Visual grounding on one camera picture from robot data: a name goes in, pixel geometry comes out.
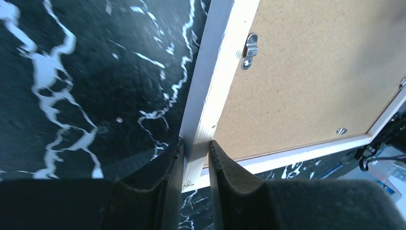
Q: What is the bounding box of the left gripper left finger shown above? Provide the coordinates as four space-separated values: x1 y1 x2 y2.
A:
0 138 184 230

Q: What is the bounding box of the brown cardboard backing board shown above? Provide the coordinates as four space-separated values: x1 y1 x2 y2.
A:
214 0 406 164

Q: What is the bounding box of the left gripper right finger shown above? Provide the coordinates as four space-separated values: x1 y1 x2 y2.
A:
209 140 406 230

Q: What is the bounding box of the white wooden picture frame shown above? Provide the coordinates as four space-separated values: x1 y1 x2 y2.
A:
180 0 406 192

